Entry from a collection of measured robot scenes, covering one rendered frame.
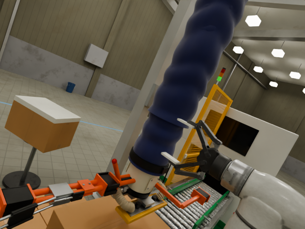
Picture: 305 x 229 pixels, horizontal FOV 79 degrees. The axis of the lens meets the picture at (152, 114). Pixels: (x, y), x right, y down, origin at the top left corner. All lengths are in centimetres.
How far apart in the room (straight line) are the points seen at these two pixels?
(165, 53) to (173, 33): 26
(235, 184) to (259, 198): 6
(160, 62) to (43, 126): 152
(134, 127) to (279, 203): 207
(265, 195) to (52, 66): 898
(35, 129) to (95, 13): 765
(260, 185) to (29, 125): 221
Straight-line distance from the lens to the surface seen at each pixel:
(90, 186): 84
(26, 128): 243
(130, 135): 248
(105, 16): 957
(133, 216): 100
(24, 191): 74
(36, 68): 917
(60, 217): 115
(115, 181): 92
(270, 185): 56
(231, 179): 57
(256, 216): 56
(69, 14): 922
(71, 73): 929
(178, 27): 251
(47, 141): 224
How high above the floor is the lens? 171
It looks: 8 degrees down
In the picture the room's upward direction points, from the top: 24 degrees clockwise
